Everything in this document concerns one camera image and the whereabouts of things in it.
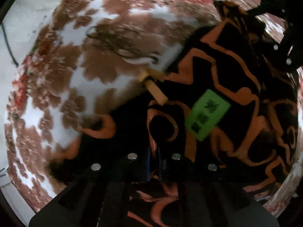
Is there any black orange printed hoodie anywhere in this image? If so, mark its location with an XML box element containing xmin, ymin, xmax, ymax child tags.
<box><xmin>47</xmin><ymin>0</ymin><xmax>299</xmax><ymax>227</ymax></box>

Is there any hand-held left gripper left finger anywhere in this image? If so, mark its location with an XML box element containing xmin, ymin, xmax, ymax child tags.
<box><xmin>28</xmin><ymin>152</ymin><xmax>152</xmax><ymax>227</ymax></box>

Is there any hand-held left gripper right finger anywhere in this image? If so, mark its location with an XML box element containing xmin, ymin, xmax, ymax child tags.
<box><xmin>157</xmin><ymin>147</ymin><xmax>280</xmax><ymax>227</ymax></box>

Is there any green hang tag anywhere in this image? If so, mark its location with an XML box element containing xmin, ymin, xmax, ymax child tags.
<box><xmin>184</xmin><ymin>89</ymin><xmax>231</xmax><ymax>142</ymax></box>

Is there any brown floral blanket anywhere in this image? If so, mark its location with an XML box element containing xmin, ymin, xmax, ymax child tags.
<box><xmin>4</xmin><ymin>0</ymin><xmax>303</xmax><ymax>218</ymax></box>

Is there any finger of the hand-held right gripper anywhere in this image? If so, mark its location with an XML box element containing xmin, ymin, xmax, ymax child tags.
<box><xmin>272</xmin><ymin>22</ymin><xmax>303</xmax><ymax>74</ymax></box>
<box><xmin>256</xmin><ymin>0</ymin><xmax>293</xmax><ymax>24</ymax></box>

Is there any beige rolled tag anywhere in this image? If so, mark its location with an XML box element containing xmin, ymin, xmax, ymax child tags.
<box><xmin>140</xmin><ymin>68</ymin><xmax>169</xmax><ymax>106</ymax></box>

